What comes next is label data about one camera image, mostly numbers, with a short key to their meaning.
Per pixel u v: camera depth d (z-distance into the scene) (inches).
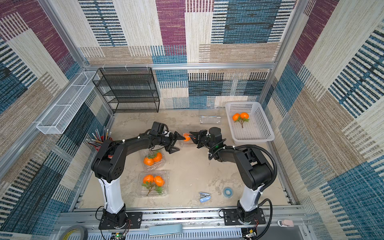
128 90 42.9
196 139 32.8
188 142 38.9
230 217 28.7
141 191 31.9
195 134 32.7
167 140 33.6
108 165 20.7
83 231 27.2
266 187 19.6
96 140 34.2
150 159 34.7
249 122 43.9
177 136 34.3
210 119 43.7
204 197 31.3
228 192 32.2
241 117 43.4
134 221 28.8
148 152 35.2
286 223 27.0
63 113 29.2
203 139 32.4
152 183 32.4
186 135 34.6
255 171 19.0
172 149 36.1
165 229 26.1
